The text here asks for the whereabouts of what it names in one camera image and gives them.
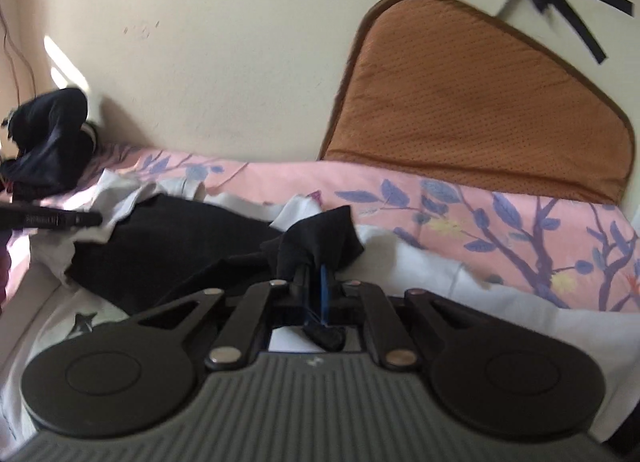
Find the dark navy clothes pile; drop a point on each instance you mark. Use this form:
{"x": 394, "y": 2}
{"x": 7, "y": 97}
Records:
{"x": 55, "y": 143}

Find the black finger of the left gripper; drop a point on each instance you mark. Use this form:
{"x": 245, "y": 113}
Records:
{"x": 17, "y": 216}

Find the white printed t-shirt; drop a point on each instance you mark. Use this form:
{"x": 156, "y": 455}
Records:
{"x": 162, "y": 240}

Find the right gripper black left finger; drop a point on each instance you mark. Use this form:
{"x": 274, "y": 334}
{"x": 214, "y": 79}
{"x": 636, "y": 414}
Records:
{"x": 127, "y": 377}

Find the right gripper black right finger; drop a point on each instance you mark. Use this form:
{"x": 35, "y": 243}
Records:
{"x": 503, "y": 380}

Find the brown mesh cushion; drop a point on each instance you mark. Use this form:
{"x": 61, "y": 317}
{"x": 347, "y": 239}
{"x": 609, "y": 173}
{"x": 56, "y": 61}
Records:
{"x": 441, "y": 89}

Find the pink floral bed sheet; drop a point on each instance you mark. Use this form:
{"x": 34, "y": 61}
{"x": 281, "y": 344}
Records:
{"x": 583, "y": 255}

